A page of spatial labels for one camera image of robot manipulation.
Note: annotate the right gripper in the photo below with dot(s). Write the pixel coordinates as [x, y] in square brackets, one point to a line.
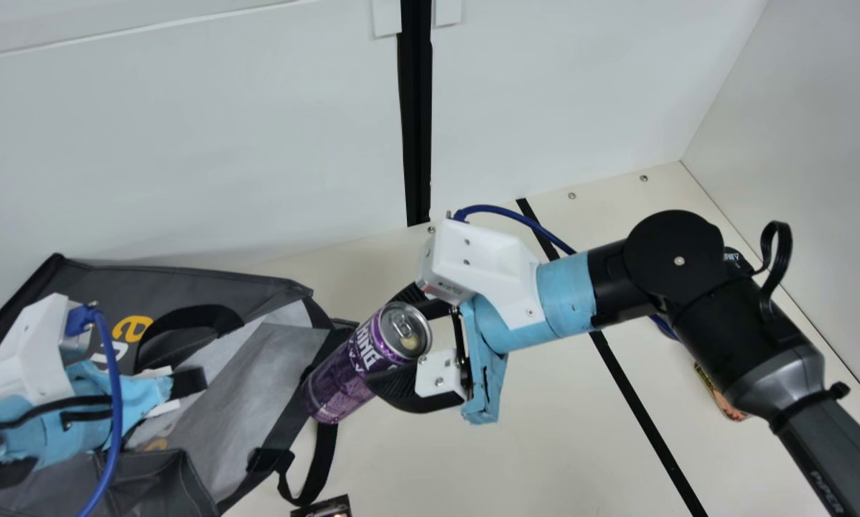
[487, 337]

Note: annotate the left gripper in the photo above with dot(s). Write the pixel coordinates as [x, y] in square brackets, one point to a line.
[49, 441]

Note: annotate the purple drink can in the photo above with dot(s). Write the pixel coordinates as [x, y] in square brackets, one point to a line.
[351, 366]

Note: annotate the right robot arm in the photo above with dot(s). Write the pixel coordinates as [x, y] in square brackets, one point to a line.
[746, 337]

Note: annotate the rectangular tin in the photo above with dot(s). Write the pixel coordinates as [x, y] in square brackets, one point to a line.
[721, 402]

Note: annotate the small square scanner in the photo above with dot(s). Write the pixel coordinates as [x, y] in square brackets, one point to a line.
[322, 508]

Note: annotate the black strip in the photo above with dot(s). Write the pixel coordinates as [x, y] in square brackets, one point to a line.
[631, 402]

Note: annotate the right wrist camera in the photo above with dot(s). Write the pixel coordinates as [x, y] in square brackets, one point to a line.
[473, 262]

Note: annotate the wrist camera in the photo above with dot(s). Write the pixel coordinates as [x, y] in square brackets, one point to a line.
[473, 262]
[24, 352]

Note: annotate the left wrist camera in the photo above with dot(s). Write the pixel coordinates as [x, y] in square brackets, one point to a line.
[24, 352]

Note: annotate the black post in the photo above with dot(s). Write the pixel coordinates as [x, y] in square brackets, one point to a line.
[416, 108]

